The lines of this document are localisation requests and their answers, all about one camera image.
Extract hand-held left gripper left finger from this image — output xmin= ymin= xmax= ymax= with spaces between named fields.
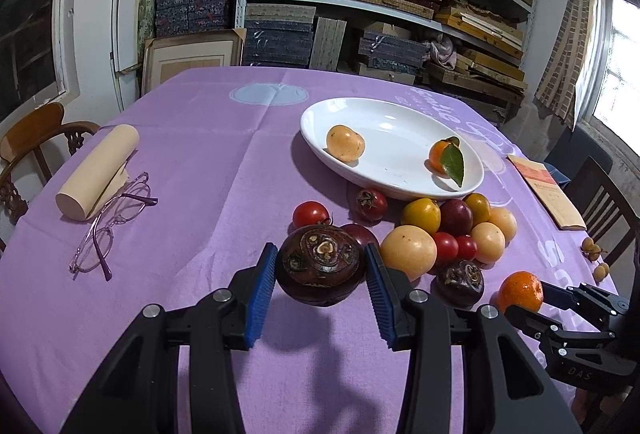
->
xmin=60 ymin=241 xmax=279 ymax=434

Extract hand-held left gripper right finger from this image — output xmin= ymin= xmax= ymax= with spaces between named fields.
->
xmin=363 ymin=242 xmax=583 ymax=434

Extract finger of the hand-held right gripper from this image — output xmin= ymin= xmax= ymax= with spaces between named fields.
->
xmin=541 ymin=281 xmax=629 ymax=316
xmin=505 ymin=305 xmax=615 ymax=351

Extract plain orange mandarin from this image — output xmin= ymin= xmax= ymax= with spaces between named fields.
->
xmin=496 ymin=270 xmax=544 ymax=314

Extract large pale yellow fruit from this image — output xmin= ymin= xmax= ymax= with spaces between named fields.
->
xmin=379 ymin=224 xmax=438 ymax=282

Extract large dark brown water chestnut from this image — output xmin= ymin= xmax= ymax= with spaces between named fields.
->
xmin=276 ymin=224 xmax=366 ymax=309

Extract small dark brown water chestnut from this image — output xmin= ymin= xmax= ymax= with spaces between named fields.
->
xmin=434 ymin=260 xmax=486 ymax=308

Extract red cherry tomato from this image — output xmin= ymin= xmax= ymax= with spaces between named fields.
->
xmin=432 ymin=232 xmax=460 ymax=265
xmin=455 ymin=235 xmax=478 ymax=262

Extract large yellow-orange fruit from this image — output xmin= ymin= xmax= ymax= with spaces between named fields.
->
xmin=401 ymin=197 xmax=442 ymax=236

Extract dark red tomato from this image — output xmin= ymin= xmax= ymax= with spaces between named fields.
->
xmin=355 ymin=188 xmax=389 ymax=221

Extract pale peach fruit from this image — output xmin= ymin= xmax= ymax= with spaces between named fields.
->
xmin=470 ymin=222 xmax=506 ymax=264
xmin=489 ymin=207 xmax=518 ymax=242

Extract dark purple plum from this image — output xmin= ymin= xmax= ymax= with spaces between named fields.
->
xmin=439 ymin=199 xmax=474 ymax=236

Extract small yellow-orange fruit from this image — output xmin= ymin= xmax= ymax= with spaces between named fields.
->
xmin=462 ymin=192 xmax=492 ymax=225

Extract white oval plate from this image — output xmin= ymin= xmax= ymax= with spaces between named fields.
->
xmin=300 ymin=97 xmax=486 ymax=201

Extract dark red plum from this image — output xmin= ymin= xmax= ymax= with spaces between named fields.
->
xmin=340 ymin=223 xmax=381 ymax=247

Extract bright red tomato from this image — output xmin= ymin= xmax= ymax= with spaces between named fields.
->
xmin=292 ymin=200 xmax=332 ymax=230

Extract dark wooden slat chair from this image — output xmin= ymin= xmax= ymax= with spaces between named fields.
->
xmin=562 ymin=156 xmax=640 ymax=275

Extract tan and orange notebook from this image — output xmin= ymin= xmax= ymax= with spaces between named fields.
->
xmin=506 ymin=154 xmax=587 ymax=232

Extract dark garment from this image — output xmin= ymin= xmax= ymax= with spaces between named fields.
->
xmin=544 ymin=126 xmax=613 ymax=187

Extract orange mandarin with green leaf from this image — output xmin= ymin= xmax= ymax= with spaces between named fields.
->
xmin=428 ymin=136 xmax=466 ymax=188

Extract pale orange spotted fruit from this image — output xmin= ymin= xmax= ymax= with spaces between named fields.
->
xmin=326 ymin=124 xmax=366 ymax=163

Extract purple printed tablecloth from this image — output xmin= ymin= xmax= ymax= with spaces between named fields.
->
xmin=0 ymin=65 xmax=618 ymax=434

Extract beige paper roll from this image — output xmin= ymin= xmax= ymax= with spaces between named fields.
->
xmin=55 ymin=124 xmax=141 ymax=221

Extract bright window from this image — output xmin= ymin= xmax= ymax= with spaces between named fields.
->
xmin=592 ymin=0 xmax=640 ymax=137

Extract pink crumpled cloth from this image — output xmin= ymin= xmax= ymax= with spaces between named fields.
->
xmin=429 ymin=34 xmax=458 ymax=70

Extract grey woven upright box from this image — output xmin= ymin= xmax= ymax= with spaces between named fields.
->
xmin=310 ymin=16 xmax=347 ymax=70

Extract stack of dark blue boxes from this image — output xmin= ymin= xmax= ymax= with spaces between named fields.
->
xmin=242 ymin=3 xmax=431 ymax=76

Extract brown cardboard box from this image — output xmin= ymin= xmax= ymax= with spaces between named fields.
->
xmin=365 ymin=21 xmax=414 ymax=41

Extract brown checked curtain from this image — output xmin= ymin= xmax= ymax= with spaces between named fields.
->
xmin=534 ymin=0 xmax=602 ymax=124

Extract brown wooden armchair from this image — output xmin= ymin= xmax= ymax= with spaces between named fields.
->
xmin=0 ymin=102 xmax=102 ymax=255

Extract pile of flat wooden boxes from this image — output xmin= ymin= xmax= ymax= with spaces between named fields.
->
xmin=425 ymin=0 xmax=535 ymax=115

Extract stack of blue floral boxes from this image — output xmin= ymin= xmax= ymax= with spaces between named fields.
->
xmin=154 ymin=0 xmax=234 ymax=38

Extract white leaning board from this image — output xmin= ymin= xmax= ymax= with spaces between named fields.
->
xmin=110 ymin=0 xmax=142 ymax=111

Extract purple frame eyeglasses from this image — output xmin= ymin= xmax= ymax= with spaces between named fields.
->
xmin=68 ymin=171 xmax=159 ymax=282

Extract beige picture frame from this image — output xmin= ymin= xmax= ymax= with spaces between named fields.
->
xmin=141 ymin=28 xmax=247 ymax=96

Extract dark window with white frame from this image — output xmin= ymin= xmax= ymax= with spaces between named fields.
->
xmin=0 ymin=0 xmax=83 ymax=125

